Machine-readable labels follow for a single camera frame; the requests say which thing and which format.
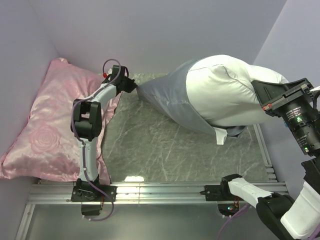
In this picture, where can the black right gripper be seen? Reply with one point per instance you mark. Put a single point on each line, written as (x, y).
(268, 91)

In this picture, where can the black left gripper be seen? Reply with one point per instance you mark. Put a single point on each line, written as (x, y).
(131, 86)

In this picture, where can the grey pillowcase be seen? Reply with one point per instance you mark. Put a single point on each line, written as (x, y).
(168, 95)

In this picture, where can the white pillow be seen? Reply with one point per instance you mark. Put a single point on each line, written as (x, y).
(220, 89)

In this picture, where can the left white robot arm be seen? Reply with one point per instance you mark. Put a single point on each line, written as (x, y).
(86, 124)

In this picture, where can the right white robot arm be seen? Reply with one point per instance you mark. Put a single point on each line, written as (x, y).
(290, 215)

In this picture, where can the pink floral pillow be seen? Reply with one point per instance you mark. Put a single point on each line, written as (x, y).
(47, 148)

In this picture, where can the right controller board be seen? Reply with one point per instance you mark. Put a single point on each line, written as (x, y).
(228, 210)

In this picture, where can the left black controller box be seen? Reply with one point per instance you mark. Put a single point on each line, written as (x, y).
(89, 210)

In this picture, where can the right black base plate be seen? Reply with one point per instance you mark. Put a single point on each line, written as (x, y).
(214, 193)

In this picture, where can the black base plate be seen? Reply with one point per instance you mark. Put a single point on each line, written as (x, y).
(89, 194)
(214, 193)

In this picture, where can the aluminium mounting rail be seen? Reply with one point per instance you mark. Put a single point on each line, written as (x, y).
(54, 193)

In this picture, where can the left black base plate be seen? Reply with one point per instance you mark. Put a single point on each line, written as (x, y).
(89, 194)

